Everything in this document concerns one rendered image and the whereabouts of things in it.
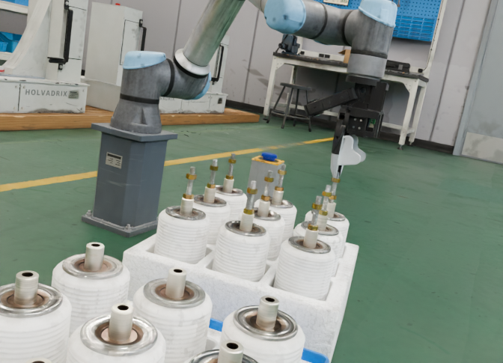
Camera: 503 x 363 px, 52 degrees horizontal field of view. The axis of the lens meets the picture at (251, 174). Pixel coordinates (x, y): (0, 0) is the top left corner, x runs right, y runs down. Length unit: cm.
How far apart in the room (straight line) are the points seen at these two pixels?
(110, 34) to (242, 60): 331
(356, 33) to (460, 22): 512
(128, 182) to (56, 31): 198
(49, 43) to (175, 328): 292
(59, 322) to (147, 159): 98
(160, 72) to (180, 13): 592
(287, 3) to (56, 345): 72
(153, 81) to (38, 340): 105
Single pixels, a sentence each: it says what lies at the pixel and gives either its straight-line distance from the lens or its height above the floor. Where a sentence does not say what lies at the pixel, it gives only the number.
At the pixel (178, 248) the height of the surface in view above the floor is 20.
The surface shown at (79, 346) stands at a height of 25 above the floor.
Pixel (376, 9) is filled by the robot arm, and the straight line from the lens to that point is 107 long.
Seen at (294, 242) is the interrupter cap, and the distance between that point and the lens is 90.
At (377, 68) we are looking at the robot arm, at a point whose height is 57.
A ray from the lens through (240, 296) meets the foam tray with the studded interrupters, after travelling 89.
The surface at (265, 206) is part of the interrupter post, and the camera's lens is 102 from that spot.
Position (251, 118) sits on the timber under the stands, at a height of 4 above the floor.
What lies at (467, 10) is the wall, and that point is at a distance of 620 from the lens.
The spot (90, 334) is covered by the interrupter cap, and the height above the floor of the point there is 25.
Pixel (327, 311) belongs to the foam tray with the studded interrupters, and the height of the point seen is 18.
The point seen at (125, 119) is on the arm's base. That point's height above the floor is 33.
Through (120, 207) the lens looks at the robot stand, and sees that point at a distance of 155.
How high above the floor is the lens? 53
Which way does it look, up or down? 11 degrees down
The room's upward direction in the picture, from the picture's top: 10 degrees clockwise
